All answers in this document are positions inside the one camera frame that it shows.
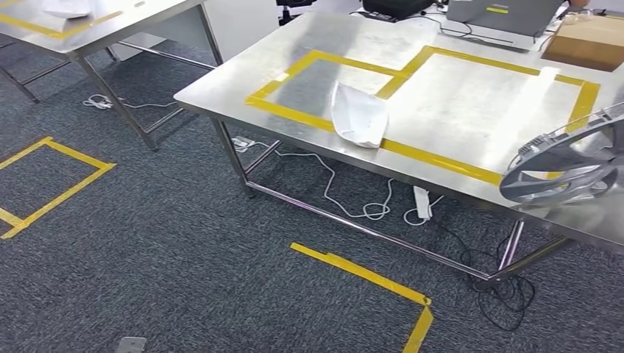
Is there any silver plastic wheel cover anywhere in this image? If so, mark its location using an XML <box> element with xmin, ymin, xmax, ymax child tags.
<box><xmin>497</xmin><ymin>101</ymin><xmax>624</xmax><ymax>209</ymax></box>

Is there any white curved plastic part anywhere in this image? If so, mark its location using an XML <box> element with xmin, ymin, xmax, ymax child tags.
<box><xmin>41</xmin><ymin>0</ymin><xmax>94</xmax><ymax>19</ymax></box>
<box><xmin>330</xmin><ymin>81</ymin><xmax>390</xmax><ymax>149</ymax></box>

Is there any stainless steel workbench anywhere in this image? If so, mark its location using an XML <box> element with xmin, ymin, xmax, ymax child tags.
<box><xmin>0</xmin><ymin>0</ymin><xmax>226</xmax><ymax>153</ymax></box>
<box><xmin>173</xmin><ymin>8</ymin><xmax>624</xmax><ymax>293</ymax></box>

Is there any yellow tape bench outline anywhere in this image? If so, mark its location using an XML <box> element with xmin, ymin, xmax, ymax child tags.
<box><xmin>244</xmin><ymin>44</ymin><xmax>602</xmax><ymax>187</ymax></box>
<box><xmin>0</xmin><ymin>10</ymin><xmax>125</xmax><ymax>41</ymax></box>

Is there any white power strip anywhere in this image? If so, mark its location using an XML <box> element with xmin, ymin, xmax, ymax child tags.
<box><xmin>413</xmin><ymin>185</ymin><xmax>435</xmax><ymax>221</ymax></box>
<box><xmin>230</xmin><ymin>136</ymin><xmax>256</xmax><ymax>154</ymax></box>

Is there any yellow floor tape square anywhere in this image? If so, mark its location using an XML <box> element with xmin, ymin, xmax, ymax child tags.
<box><xmin>290</xmin><ymin>242</ymin><xmax>435</xmax><ymax>353</ymax></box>
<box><xmin>0</xmin><ymin>136</ymin><xmax>118</xmax><ymax>241</ymax></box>

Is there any black office chair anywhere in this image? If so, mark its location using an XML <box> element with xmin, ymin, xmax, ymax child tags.
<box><xmin>275</xmin><ymin>0</ymin><xmax>319</xmax><ymax>26</ymax></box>

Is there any black bag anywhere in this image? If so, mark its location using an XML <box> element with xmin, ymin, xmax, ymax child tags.
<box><xmin>361</xmin><ymin>0</ymin><xmax>436</xmax><ymax>21</ymax></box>

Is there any brown cardboard box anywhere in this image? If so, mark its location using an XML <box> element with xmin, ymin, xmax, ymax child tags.
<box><xmin>539</xmin><ymin>14</ymin><xmax>624</xmax><ymax>74</ymax></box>

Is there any white cable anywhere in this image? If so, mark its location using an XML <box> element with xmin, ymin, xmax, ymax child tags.
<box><xmin>81</xmin><ymin>93</ymin><xmax>179</xmax><ymax>112</ymax></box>
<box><xmin>253</xmin><ymin>141</ymin><xmax>395</xmax><ymax>221</ymax></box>

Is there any black cable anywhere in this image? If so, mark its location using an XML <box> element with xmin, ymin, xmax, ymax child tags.
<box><xmin>431</xmin><ymin>214</ymin><xmax>537</xmax><ymax>333</ymax></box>

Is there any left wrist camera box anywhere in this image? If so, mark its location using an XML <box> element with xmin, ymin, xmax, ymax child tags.
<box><xmin>115</xmin><ymin>336</ymin><xmax>148</xmax><ymax>353</ymax></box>

